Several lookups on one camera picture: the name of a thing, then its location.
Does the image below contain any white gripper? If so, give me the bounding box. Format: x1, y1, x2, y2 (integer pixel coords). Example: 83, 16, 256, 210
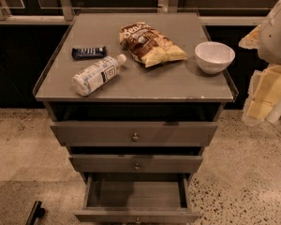
242, 65, 281, 126

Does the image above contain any grey bottom drawer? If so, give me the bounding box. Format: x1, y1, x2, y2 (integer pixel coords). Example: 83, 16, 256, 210
74, 173, 200, 225

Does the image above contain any grey drawer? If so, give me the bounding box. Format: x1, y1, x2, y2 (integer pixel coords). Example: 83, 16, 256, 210
51, 121, 217, 147
69, 155, 202, 173
74, 173, 200, 225

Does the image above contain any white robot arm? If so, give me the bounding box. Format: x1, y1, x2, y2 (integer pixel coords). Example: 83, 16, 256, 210
239, 0, 281, 127

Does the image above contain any grey drawer cabinet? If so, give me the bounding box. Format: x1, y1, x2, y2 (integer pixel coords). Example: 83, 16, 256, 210
32, 12, 240, 186

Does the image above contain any grey middle drawer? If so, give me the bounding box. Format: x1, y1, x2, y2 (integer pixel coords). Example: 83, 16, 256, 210
69, 155, 202, 173

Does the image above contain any grey top drawer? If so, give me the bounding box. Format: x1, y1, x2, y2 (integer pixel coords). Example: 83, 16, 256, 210
51, 121, 217, 147

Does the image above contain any white pillar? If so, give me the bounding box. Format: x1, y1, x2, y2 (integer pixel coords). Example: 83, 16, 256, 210
266, 99, 281, 123

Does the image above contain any white bowl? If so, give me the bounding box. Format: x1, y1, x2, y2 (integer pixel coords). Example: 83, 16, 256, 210
195, 41, 235, 74

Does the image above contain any brown yellow chip bag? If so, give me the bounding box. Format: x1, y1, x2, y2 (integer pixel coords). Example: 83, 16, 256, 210
119, 22, 186, 68

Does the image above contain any white plastic bottle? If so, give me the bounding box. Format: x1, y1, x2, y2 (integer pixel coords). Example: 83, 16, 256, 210
72, 54, 126, 97

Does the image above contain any dark blue snack bar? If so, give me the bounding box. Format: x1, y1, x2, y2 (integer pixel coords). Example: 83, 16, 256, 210
71, 46, 107, 60

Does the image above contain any metal railing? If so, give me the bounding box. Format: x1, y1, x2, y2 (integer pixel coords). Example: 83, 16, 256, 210
0, 0, 278, 25

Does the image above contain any black object on floor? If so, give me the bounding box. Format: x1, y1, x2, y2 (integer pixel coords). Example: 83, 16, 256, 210
25, 201, 45, 225

